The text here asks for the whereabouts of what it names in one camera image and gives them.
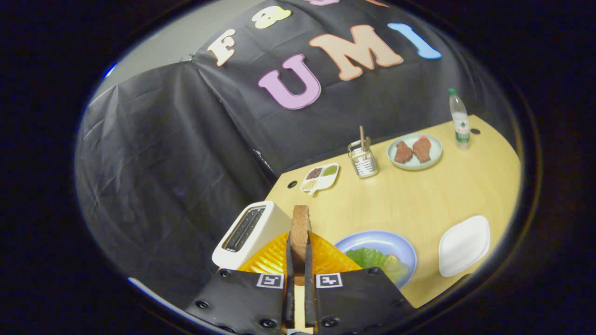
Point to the wooden sticks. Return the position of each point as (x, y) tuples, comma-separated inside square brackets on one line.
[(362, 137)]

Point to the green lettuce leaf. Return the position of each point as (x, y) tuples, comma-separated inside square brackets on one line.
[(368, 258)]

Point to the white plate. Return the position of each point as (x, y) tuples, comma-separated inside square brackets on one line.
[(465, 246)]

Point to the blue round plate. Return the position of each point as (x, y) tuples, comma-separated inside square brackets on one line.
[(372, 239)]

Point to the toasted bread slice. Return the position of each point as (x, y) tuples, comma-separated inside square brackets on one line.
[(300, 232)]

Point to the black backdrop cloth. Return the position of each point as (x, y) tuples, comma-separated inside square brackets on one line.
[(163, 139)]

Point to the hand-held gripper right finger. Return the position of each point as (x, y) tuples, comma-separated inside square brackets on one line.
[(309, 298)]

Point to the clear plastic water bottle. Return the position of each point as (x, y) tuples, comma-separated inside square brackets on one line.
[(460, 118)]

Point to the white divided condiment dish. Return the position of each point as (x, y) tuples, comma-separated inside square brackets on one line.
[(321, 179)]

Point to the white toaster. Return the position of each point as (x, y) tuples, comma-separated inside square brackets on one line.
[(274, 223)]

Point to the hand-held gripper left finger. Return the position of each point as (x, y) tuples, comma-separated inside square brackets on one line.
[(289, 288)]

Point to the brown meat patty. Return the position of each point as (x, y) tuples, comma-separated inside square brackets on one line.
[(422, 149), (403, 152)]

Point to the pale green plate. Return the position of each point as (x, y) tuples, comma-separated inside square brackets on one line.
[(436, 149)]

